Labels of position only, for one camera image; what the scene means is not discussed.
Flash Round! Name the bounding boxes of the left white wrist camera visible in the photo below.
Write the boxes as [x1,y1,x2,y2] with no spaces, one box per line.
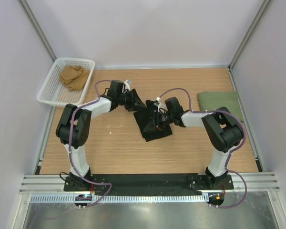
[123,80,132,93]

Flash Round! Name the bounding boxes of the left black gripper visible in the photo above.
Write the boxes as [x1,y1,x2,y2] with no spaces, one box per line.
[117,89,146,112]

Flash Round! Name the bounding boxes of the black tank top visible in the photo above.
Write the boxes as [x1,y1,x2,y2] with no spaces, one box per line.
[133,100,173,142]

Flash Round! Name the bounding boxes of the slotted grey cable duct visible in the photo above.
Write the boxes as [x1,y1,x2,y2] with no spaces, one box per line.
[30,193,209,204]

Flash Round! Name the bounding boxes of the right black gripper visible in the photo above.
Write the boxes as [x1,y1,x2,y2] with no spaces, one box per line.
[144,109,174,133]

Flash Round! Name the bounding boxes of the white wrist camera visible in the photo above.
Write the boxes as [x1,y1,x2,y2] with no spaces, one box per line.
[154,97,167,114]
[123,80,132,93]

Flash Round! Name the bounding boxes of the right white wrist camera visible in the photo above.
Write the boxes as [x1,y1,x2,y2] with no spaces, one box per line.
[154,97,167,114]

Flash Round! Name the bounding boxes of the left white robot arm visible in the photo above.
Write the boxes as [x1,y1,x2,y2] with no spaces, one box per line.
[56,80,146,191]

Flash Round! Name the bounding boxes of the green tank top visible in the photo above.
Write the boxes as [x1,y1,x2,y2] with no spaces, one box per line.
[197,91,244,123]

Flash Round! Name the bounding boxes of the aluminium frame rail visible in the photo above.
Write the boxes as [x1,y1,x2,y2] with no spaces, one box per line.
[19,172,280,194]

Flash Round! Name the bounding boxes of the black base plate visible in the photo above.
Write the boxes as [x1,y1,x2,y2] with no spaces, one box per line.
[64,173,234,195]

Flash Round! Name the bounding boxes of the orange garment in basket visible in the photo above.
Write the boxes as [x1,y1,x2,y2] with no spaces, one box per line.
[59,65,90,91]

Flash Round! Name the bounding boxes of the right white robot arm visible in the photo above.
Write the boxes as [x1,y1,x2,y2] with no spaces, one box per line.
[136,97,245,189]

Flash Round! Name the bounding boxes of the white plastic basket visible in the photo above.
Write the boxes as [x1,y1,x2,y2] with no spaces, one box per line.
[37,57,95,107]

